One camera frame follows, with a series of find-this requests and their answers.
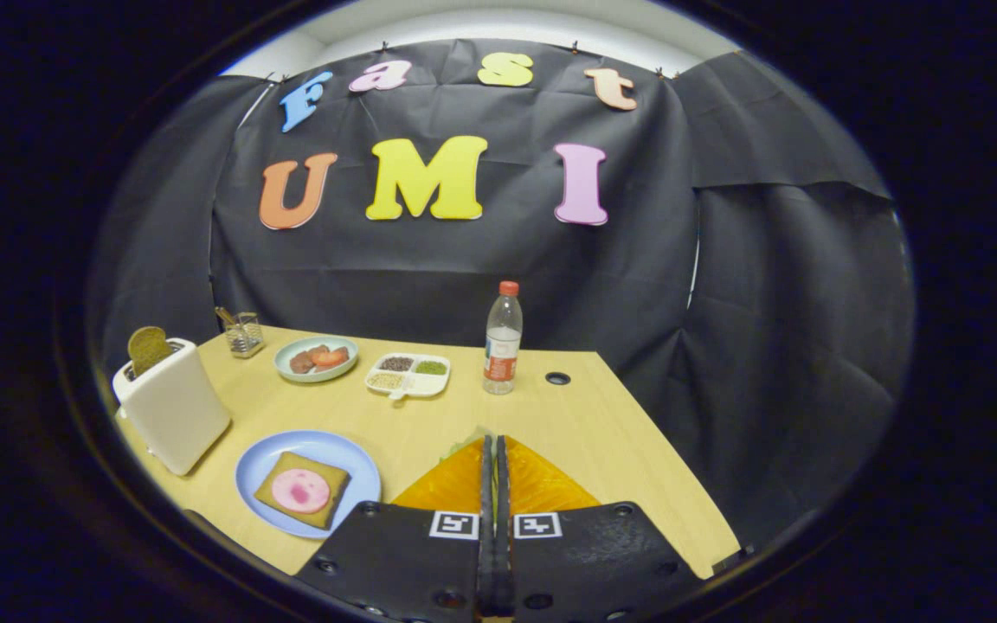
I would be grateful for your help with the clear bottle red cap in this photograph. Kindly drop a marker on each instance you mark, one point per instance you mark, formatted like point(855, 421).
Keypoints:
point(503, 346)

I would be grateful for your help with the white divided seasoning tray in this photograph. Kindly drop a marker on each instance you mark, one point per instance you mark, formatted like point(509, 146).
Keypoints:
point(408, 381)

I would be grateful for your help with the red tomato slice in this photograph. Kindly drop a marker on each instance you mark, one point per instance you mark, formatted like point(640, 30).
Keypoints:
point(324, 357)

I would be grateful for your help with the green lettuce leaf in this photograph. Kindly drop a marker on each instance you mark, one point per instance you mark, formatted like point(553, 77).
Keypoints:
point(471, 441)

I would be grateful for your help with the white toaster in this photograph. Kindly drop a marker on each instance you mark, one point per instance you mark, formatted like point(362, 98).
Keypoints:
point(174, 407)

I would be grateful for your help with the pink ham slice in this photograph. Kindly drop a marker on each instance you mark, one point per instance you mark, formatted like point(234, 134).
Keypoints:
point(300, 491)

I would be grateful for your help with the brown bread slice with ham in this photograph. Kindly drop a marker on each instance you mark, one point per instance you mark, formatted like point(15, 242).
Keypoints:
point(278, 502)

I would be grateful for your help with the pale green plate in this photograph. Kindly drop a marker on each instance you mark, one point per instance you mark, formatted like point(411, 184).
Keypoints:
point(291, 344)

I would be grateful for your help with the black backdrop cloth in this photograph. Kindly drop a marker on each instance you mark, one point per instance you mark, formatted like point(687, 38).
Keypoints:
point(429, 277)

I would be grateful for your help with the brown meat slice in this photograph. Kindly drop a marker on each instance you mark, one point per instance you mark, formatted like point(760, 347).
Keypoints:
point(342, 352)
point(301, 362)

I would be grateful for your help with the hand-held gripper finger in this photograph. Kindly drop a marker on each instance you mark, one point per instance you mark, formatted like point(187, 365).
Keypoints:
point(504, 554)
point(487, 554)

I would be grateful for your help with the brown toast slice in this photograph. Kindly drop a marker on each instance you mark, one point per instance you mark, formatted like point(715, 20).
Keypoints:
point(148, 348)

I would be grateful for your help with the blue plate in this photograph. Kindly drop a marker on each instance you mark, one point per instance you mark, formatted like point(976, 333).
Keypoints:
point(351, 459)

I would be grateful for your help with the black desk grommet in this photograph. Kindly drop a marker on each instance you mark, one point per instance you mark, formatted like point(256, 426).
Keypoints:
point(557, 378)

